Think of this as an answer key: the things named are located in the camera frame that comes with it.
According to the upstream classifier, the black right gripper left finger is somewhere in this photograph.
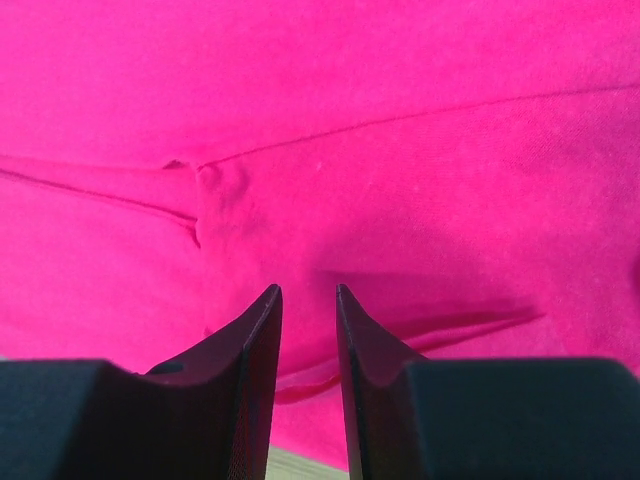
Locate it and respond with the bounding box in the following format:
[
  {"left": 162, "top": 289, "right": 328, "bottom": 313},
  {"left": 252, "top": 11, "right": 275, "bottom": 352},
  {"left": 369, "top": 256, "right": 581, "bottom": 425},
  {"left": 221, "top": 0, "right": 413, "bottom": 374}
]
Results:
[{"left": 1, "top": 285, "right": 283, "bottom": 479}]

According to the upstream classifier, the pink t-shirt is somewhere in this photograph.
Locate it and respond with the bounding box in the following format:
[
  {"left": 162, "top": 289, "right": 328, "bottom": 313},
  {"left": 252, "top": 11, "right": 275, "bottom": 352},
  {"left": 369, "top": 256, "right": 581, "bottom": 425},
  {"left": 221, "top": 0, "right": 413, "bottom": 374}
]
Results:
[{"left": 1, "top": 1, "right": 639, "bottom": 468}]

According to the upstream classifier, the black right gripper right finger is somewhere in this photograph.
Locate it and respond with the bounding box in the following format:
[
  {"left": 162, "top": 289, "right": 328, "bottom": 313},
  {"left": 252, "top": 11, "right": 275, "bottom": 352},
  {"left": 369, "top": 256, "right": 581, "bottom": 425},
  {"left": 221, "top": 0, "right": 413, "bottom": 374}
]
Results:
[{"left": 336, "top": 285, "right": 639, "bottom": 479}]

